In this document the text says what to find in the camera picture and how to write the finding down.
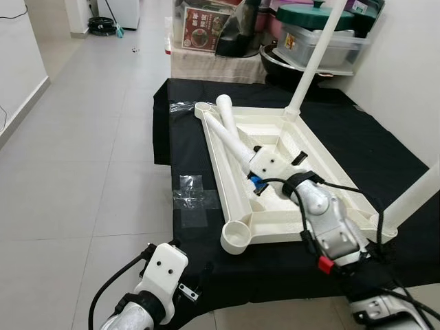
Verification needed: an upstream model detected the black tablecloth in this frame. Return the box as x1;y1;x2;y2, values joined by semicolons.
153;78;440;303

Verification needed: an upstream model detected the crumpled clear tape patch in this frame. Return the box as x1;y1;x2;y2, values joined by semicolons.
172;175;221;228

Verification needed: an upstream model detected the black round pan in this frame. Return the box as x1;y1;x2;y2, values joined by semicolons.
260;43;358;87

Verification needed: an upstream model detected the clear plastic storage box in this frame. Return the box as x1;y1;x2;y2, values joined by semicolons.
285;24;369;69

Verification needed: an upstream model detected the clear tape strip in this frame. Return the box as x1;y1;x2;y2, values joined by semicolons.
168;102;200;115

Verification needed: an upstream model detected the beige textured cloth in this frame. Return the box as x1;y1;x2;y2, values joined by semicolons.
168;48;276;85

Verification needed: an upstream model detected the black plastic bag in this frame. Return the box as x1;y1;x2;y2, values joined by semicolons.
215;0;262;57

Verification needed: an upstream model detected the green lidded pot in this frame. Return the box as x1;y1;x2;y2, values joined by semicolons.
275;2;355;32

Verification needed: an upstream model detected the red printed cardboard box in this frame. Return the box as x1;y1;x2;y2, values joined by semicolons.
182;5;231;52

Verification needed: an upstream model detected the white cabinet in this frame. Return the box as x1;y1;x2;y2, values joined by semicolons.
103;0;142;30

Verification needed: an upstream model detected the black round floor device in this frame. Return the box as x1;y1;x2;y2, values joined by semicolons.
88;17;121;36

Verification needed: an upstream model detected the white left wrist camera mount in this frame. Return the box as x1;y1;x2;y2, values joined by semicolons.
141;242;190;303

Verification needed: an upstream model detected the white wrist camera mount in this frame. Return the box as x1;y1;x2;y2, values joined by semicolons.
141;242;190;303
247;146;307;200

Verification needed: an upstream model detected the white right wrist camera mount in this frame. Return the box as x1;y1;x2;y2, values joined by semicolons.
247;146;307;200

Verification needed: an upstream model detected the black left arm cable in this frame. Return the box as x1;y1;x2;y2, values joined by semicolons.
88;249;155;329

